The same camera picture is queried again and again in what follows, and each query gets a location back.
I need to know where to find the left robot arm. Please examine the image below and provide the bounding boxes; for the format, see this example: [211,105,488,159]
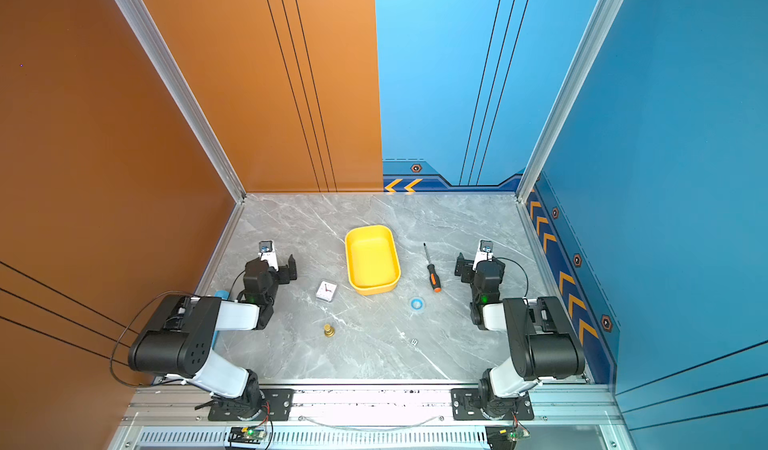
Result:
[128,256,298,422]

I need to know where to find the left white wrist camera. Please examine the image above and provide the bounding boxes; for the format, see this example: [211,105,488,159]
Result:
[258,240,279,271]

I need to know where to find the green circuit board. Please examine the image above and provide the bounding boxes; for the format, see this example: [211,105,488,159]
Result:
[226,426,270,449]
[485,426,530,450]

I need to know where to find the yellow plastic bin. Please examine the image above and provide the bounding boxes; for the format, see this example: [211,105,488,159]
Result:
[345,224,402,296]

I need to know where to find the right green circuit board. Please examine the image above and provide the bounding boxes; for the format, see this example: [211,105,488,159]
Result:
[485,426,530,450]

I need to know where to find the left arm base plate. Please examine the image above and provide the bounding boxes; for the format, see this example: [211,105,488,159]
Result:
[208,387,295,424]

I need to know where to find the left aluminium corner post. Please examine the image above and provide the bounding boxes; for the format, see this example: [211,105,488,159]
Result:
[114,0,247,204]

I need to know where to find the aluminium front rail frame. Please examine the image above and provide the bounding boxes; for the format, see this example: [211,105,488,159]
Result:
[108,381,634,449]

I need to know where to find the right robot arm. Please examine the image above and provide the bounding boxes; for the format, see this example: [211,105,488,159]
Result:
[452,255,586,420]

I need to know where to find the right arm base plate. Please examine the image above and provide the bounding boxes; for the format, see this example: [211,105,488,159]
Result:
[450,388,535,421]

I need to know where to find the orange black screwdriver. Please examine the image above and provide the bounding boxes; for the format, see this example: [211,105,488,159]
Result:
[423,243,442,293]

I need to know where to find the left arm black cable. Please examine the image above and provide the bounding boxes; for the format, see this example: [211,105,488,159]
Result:
[108,289,199,389]

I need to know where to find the right aluminium corner post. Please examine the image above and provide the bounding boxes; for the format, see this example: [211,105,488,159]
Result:
[516,0,624,204]

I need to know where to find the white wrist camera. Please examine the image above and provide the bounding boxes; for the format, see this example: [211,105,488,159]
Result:
[473,239,493,269]
[258,240,279,271]

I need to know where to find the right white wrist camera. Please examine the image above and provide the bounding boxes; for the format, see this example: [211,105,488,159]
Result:
[473,239,493,269]

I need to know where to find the aluminium corner post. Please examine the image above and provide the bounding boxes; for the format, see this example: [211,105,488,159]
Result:
[114,0,247,204]
[516,0,624,204]

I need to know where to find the small white square clock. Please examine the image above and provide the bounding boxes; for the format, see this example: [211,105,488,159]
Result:
[315,281,338,302]

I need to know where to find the left green circuit board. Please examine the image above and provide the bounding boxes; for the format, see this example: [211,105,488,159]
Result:
[226,426,270,449]

